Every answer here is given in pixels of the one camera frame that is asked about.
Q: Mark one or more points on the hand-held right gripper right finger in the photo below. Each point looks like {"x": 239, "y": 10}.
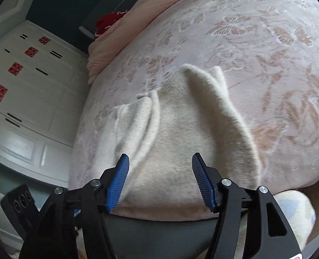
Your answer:
{"x": 203, "y": 186}

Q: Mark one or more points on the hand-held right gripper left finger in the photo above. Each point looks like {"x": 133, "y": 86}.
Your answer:
{"x": 118, "y": 186}

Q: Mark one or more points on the cream sweater with black hearts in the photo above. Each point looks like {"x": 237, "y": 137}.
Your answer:
{"x": 181, "y": 140}

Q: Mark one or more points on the white wardrobe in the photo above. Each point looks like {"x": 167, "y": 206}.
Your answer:
{"x": 40, "y": 99}

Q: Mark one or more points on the bed with pink floral blanket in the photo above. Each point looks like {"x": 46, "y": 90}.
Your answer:
{"x": 270, "y": 86}

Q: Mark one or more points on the pink duvet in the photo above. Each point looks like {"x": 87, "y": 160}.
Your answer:
{"x": 138, "y": 24}

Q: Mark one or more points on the red cloth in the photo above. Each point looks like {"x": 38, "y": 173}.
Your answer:
{"x": 106, "y": 23}

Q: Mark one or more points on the teal padded headboard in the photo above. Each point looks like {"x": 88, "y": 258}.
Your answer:
{"x": 105, "y": 5}

